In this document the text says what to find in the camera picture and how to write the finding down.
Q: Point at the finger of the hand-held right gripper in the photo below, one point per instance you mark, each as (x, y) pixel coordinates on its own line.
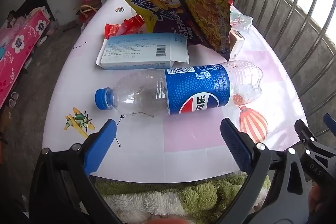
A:
(315, 161)
(330, 124)

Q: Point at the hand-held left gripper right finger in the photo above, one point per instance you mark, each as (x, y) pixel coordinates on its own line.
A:
(236, 145)

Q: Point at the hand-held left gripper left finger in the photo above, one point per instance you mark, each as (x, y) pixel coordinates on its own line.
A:
(102, 145)

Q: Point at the clear plastic bottle blue label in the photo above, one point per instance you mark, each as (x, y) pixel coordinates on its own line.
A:
(197, 90)

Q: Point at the clear plastic packet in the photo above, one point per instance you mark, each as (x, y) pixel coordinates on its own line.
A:
(240, 20)

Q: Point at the green white fluffy robe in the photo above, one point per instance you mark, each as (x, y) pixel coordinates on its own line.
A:
(170, 197)

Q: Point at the small white orange carton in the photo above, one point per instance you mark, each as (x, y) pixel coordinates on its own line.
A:
(237, 43)

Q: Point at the white blue cardboard box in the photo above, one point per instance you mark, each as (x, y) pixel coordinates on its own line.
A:
(141, 48)

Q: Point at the red crumpled wrapper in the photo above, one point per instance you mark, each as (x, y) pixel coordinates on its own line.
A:
(115, 28)

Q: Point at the white slipper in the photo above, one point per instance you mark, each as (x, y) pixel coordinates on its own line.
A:
(42, 41)

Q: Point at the purple yellow snack bag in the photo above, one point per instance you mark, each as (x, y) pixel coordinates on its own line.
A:
(183, 3)

